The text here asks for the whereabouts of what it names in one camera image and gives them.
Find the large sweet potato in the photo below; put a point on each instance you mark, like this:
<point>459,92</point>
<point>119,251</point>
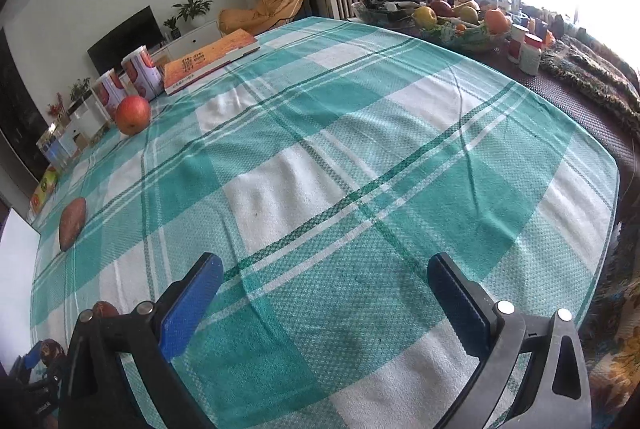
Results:
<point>106,310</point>

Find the white television cabinet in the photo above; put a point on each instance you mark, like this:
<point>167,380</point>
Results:
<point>192,38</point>

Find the green white checked tablecloth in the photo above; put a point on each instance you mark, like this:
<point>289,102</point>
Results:
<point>350,189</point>

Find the yellow apple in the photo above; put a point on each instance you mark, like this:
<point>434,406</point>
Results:
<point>425,16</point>

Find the yellow pear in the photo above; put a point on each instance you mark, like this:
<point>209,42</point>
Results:
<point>468,13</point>

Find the small sweet potato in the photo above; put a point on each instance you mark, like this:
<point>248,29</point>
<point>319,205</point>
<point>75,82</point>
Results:
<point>72,224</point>

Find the green plant in white pot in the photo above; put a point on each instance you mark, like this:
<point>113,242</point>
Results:
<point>80,89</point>

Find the patterned fruit bowl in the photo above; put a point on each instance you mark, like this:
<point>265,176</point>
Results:
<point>465,38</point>

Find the large orange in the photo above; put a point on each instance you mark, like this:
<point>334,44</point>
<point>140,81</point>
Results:
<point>496,20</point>

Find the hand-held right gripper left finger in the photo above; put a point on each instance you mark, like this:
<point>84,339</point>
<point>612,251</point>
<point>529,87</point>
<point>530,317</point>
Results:
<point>192,309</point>

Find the large leafy potted plant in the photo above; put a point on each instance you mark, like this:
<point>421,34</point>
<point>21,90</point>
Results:
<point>195,9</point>

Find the dark knitted blanket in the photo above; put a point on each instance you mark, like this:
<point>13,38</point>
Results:
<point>595,74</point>

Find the row of small bottles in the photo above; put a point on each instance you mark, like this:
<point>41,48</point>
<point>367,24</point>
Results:
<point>520,11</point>

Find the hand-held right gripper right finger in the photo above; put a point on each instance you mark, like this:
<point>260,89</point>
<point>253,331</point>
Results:
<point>457,309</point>

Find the clear bowl of dark clutter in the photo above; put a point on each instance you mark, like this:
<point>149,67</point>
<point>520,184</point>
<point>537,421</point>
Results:
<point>385,6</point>

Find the fruit printed packet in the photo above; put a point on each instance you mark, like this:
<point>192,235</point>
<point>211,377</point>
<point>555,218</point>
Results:
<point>44,189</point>

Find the black display cabinet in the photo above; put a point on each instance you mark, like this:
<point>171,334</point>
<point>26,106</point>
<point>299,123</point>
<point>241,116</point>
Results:
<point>17,109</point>

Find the glass jar with gold lid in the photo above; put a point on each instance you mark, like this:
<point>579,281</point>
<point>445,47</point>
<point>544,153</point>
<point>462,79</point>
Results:
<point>57,149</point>

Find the pink white can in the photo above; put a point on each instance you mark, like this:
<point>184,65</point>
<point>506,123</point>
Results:
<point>144,71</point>
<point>111,93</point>

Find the floral sofa cover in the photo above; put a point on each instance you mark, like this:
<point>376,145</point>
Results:
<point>617,324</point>

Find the white cardboard box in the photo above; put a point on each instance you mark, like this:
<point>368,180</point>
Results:
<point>17,269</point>

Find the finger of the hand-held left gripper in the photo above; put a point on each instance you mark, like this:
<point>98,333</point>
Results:
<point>47,386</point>
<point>31,357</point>

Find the white bottle with red cap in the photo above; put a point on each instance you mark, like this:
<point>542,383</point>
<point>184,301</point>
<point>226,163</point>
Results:
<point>517,43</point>
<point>530,56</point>

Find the orange book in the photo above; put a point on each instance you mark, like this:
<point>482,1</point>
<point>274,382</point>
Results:
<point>210,59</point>

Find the white label jar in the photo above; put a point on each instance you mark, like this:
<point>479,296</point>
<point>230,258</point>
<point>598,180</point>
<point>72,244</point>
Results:
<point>89,119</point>

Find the black television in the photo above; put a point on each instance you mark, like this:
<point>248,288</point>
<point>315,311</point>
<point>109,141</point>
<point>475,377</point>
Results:
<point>125,40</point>

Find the red flower plant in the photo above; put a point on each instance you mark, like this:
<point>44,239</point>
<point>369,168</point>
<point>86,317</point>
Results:
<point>57,105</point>

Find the dark red apple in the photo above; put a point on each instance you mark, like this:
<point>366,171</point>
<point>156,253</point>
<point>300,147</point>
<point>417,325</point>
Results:
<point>440,6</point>

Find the small plant in dark pot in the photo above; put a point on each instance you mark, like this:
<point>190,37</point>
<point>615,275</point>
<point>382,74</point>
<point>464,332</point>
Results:
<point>172,28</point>

